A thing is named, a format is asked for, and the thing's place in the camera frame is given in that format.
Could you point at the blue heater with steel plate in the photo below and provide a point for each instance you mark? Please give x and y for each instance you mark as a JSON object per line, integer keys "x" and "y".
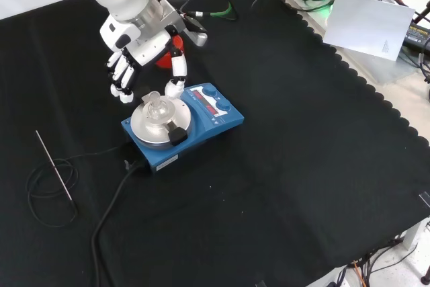
{"x": 215, "y": 122}

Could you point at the thin steel probe rod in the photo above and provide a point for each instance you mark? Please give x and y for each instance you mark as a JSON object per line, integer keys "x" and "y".
{"x": 53, "y": 165}

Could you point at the white table leg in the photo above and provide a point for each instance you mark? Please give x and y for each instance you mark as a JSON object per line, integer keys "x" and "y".
{"x": 415, "y": 235}

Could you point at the black bench cloth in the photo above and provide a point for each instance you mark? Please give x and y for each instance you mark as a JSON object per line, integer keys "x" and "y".
{"x": 302, "y": 149}

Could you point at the black power adapter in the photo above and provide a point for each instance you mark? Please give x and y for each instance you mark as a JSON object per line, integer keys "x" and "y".
{"x": 416, "y": 36}

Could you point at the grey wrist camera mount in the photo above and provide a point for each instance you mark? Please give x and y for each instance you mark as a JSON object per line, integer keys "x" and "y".
{"x": 198, "y": 36}

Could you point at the clear glass round-bottom flask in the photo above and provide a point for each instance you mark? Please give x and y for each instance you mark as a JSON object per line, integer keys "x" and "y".
{"x": 157, "y": 109}

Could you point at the pale board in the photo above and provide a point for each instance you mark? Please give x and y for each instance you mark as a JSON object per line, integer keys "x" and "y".
{"x": 366, "y": 25}

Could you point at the black plastic clamp block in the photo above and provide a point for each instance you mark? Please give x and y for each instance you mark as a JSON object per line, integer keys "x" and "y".
{"x": 177, "y": 135}

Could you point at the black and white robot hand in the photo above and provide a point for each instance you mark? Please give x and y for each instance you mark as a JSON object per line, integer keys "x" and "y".
{"x": 148, "y": 48}

